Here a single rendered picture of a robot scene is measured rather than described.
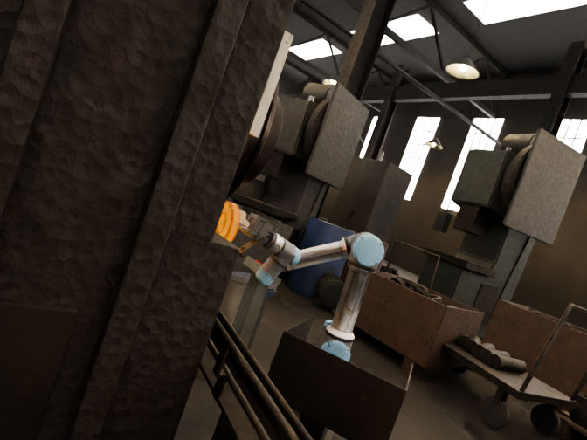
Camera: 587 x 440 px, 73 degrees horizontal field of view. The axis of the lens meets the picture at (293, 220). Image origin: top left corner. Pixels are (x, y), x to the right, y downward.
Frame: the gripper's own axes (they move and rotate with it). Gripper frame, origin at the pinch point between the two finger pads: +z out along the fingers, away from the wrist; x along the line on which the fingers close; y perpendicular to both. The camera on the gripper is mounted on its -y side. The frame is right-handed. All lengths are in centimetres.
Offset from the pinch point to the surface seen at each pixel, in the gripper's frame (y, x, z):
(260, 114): 14, 68, 38
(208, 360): -28, 62, 17
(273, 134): 23.5, 34.9, 19.1
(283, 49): 25, 68, 41
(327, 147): 147, -250, -179
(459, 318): 39, -46, -242
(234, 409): -30, 76, 17
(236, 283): -22, -39, -42
